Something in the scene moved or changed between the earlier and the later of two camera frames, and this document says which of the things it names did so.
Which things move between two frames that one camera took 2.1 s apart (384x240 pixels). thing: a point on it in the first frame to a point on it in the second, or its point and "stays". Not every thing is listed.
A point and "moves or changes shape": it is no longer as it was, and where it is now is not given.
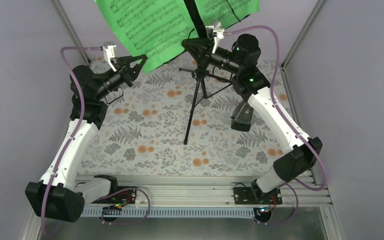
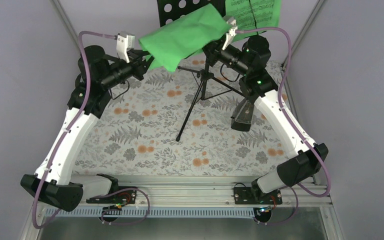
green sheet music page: x=228 y=12 to x=253 y=14
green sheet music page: x=155 y=29 moves or changes shape
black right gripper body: x=231 y=65 stays
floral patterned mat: x=177 y=121 stays
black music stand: x=201 y=72 to x=169 y=11
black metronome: x=241 y=120 stays
